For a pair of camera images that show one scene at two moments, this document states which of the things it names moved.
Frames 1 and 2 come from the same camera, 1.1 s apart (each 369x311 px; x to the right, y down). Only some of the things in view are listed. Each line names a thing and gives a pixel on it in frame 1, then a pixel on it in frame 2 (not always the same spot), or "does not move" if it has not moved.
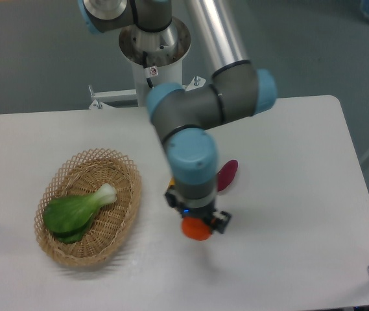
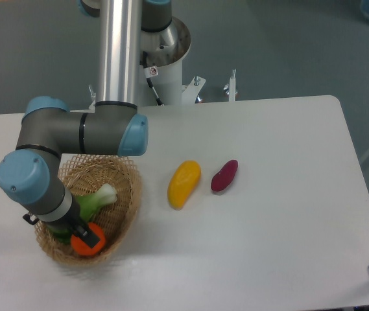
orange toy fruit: x=195 y=228 -> x=83 y=247
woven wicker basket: x=80 y=172 does not move
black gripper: x=220 y=219 -> x=69 y=222
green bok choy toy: x=69 y=217 does not move
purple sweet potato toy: x=226 y=174 does not move
